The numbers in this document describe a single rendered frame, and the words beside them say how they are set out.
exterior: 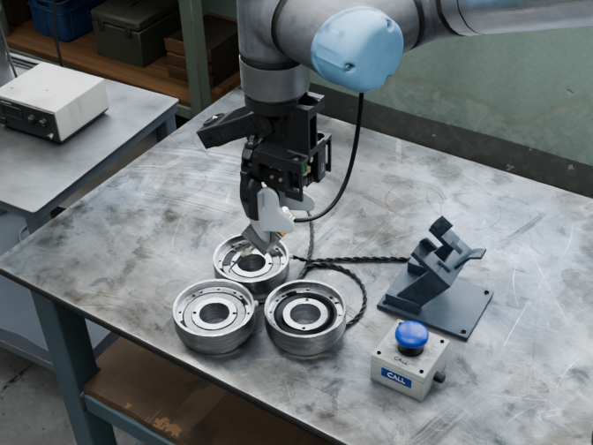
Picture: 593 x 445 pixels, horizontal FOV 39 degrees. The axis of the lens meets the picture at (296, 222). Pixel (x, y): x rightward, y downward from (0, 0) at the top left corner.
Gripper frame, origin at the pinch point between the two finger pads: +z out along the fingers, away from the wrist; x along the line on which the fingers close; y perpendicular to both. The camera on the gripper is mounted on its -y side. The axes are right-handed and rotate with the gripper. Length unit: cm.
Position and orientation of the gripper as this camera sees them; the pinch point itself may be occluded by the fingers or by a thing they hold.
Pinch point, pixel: (267, 226)
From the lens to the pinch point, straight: 104.6
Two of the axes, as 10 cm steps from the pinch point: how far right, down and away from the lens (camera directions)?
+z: 0.2, 7.8, 6.2
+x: 5.0, -5.5, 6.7
